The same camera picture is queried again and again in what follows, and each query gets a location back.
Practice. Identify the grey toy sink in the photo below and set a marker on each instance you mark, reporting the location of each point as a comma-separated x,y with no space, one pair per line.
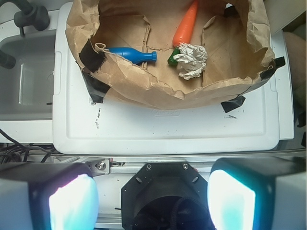
26,90

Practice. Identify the orange toy carrot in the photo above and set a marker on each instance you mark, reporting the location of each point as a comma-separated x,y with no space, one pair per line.
184,31

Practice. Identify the brown paper bag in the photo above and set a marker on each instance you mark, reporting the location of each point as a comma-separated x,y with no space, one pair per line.
237,41

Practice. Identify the black octagonal mount plate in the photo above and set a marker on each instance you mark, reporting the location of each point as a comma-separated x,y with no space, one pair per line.
166,197

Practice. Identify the blue plastic toy bottle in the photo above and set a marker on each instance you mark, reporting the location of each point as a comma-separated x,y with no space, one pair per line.
133,55

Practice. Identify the aluminium frame rail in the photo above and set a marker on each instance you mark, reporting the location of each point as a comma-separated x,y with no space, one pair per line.
106,164

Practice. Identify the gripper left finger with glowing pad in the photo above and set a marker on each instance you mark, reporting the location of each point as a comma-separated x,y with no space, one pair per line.
47,196

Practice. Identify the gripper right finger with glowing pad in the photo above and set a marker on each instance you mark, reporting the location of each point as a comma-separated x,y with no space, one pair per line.
267,193

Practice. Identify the dark grey toy faucet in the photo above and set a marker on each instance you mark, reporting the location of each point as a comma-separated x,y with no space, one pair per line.
29,14

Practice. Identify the crumpled white paper ball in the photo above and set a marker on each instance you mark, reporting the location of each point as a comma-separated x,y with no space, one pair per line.
191,60

